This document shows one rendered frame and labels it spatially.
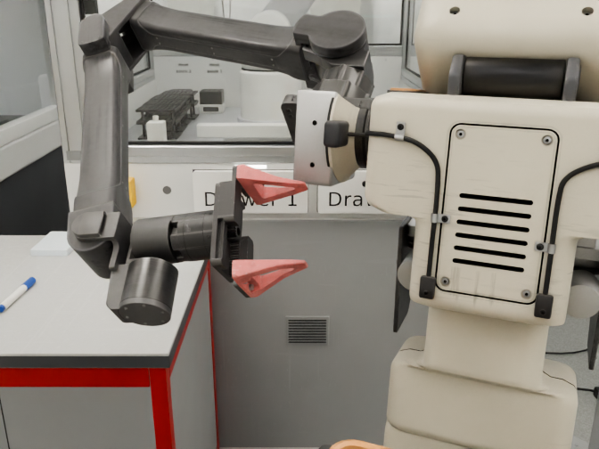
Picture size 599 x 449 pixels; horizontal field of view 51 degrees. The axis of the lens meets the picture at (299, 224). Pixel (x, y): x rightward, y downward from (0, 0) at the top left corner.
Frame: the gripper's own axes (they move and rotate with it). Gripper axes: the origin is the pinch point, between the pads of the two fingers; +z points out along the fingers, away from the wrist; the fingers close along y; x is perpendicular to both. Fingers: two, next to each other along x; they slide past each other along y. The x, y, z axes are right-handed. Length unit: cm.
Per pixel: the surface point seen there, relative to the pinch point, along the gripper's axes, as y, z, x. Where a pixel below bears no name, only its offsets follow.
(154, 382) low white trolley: 8, -37, -40
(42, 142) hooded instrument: -94, -123, -96
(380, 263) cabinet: -33, -4, -93
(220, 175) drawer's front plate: -49, -38, -64
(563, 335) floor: -44, 56, -218
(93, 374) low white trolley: 7, -47, -36
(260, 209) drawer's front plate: -43, -31, -73
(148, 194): -46, -58, -64
